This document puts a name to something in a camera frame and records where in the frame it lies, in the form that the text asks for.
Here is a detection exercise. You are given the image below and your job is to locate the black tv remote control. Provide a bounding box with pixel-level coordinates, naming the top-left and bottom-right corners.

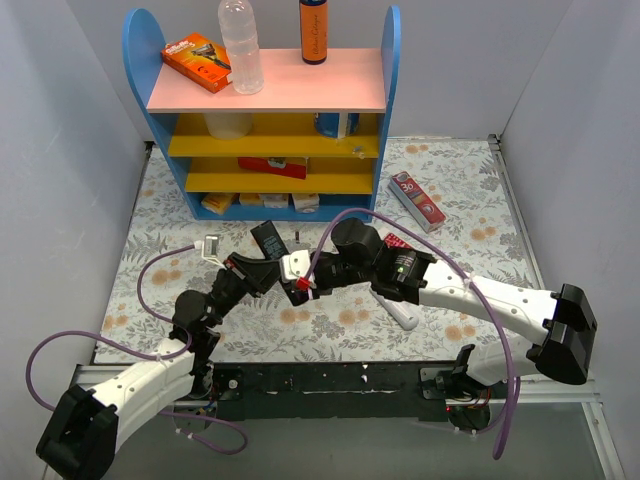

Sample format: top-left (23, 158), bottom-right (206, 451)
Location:
top-left (251, 220), bottom-right (289, 260)

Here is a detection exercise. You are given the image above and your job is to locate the white and red remote control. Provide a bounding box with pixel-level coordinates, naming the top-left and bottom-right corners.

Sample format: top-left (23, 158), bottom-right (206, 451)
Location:
top-left (370, 290), bottom-right (419, 331)

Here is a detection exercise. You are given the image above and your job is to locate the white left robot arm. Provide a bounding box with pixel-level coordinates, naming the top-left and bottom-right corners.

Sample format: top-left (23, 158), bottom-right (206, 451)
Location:
top-left (36, 253), bottom-right (281, 479)

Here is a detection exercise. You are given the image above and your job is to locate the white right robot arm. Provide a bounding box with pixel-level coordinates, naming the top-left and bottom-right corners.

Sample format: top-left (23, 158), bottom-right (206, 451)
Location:
top-left (280, 218), bottom-right (597, 398)

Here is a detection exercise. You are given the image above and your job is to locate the white orange soap box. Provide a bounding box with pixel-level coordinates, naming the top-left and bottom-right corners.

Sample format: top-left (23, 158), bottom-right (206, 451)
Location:
top-left (259, 193), bottom-right (289, 209)

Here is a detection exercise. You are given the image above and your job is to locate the yellow orange box on shelf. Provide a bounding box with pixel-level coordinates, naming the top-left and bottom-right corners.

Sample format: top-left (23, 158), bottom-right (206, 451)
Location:
top-left (201, 192), bottom-right (238, 215)

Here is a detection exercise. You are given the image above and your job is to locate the red box on shelf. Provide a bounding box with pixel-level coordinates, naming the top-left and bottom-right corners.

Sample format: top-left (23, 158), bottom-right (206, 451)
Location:
top-left (237, 157), bottom-right (308, 180)

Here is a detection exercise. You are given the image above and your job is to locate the red toothpaste box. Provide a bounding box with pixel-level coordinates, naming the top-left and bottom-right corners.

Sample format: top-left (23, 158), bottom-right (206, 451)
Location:
top-left (389, 171), bottom-right (446, 233)

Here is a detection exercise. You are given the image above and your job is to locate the blue and yellow shelf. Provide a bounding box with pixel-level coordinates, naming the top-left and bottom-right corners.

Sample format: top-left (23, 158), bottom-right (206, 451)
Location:
top-left (122, 5), bottom-right (402, 222)

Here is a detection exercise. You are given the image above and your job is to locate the blue white box on shelf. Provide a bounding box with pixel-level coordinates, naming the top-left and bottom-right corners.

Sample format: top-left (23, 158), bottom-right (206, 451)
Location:
top-left (314, 112), bottom-right (360, 139)

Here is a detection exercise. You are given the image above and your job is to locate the white cup on shelf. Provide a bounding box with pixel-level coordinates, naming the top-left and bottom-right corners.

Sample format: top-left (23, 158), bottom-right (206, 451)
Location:
top-left (203, 113), bottom-right (253, 140)

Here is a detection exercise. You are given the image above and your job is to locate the orange razor box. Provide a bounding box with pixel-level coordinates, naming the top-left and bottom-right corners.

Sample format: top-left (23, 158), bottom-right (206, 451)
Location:
top-left (161, 33), bottom-right (231, 93)

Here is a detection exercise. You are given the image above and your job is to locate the orange cologne bottle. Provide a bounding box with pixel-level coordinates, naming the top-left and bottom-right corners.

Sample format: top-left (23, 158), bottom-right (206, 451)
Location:
top-left (299, 0), bottom-right (328, 65)

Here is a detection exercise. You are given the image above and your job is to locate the clear plastic bottle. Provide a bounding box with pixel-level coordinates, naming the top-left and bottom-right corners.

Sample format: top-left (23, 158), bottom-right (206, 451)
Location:
top-left (218, 0), bottom-right (264, 95)

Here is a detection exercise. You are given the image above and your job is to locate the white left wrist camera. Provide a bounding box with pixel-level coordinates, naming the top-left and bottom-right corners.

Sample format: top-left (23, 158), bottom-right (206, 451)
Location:
top-left (193, 235), bottom-right (223, 267)

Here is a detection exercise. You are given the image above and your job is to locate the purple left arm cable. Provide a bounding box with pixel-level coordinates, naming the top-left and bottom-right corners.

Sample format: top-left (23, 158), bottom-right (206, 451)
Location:
top-left (25, 243), bottom-right (249, 455)

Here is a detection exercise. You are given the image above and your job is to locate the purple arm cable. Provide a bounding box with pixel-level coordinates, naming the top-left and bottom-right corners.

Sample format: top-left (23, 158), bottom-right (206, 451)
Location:
top-left (25, 243), bottom-right (249, 455)
top-left (302, 208), bottom-right (521, 460)

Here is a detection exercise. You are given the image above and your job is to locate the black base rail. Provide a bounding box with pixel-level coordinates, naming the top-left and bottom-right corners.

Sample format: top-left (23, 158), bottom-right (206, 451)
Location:
top-left (202, 361), bottom-right (506, 422)

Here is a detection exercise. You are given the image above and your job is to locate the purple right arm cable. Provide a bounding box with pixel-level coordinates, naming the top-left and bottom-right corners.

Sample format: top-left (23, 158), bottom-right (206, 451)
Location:
top-left (302, 208), bottom-right (521, 460)

